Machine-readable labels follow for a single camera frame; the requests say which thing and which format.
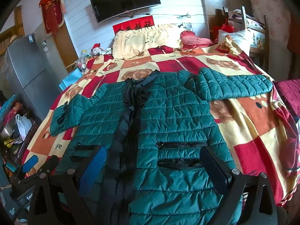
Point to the red calligraphy banner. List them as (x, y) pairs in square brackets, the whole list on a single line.
[(134, 24)]

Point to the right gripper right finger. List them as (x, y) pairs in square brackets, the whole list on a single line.
[(259, 207)]

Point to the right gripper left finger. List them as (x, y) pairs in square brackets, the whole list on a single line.
[(57, 199)]

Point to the green quilted puffer jacket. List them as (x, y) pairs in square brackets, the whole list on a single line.
[(153, 130)]

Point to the grey refrigerator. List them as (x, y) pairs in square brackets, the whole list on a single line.
[(29, 77)]

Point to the wooden chair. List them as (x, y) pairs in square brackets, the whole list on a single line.
[(259, 34)]

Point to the pink heart cushion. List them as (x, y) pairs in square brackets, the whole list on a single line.
[(191, 41)]

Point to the red checkered rose blanket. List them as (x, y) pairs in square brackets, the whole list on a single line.
[(257, 129)]

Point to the cream frilled pillow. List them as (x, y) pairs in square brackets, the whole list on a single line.
[(128, 44)]

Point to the white pillow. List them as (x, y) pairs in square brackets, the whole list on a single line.
[(241, 40)]

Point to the santa plush toy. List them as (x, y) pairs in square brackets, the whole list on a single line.
[(96, 50)]

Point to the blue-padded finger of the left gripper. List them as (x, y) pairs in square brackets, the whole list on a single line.
[(28, 165)]

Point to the red hanging pennant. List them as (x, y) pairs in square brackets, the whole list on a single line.
[(52, 14)]

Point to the white plastic bag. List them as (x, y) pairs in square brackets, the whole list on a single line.
[(24, 125)]

